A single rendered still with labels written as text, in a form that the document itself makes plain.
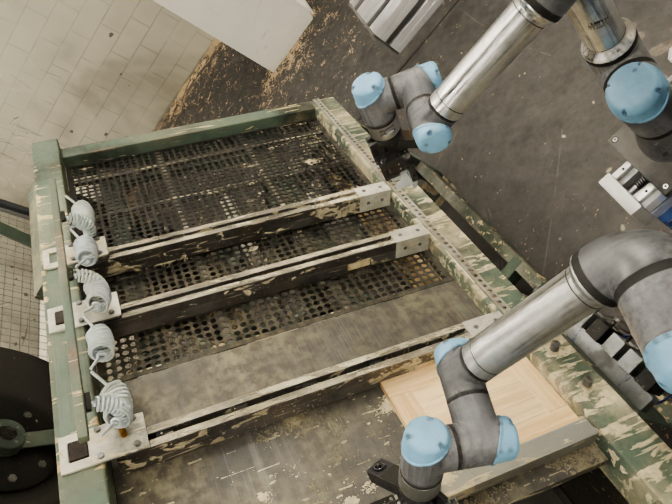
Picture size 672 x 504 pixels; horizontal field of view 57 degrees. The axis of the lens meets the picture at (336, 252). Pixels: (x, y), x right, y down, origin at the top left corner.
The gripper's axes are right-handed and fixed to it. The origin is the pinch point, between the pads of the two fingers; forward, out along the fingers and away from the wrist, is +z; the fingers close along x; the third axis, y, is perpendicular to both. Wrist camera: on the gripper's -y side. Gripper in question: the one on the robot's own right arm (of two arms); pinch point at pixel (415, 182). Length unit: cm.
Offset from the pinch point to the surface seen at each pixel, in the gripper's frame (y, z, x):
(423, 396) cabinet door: 24, 32, 39
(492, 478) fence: 18, 29, 66
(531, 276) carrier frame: -34, 110, -27
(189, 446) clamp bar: 79, 8, 36
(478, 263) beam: -9.1, 47.3, -1.2
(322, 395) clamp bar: 46, 20, 32
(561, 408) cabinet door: -6, 43, 53
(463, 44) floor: -80, 107, -184
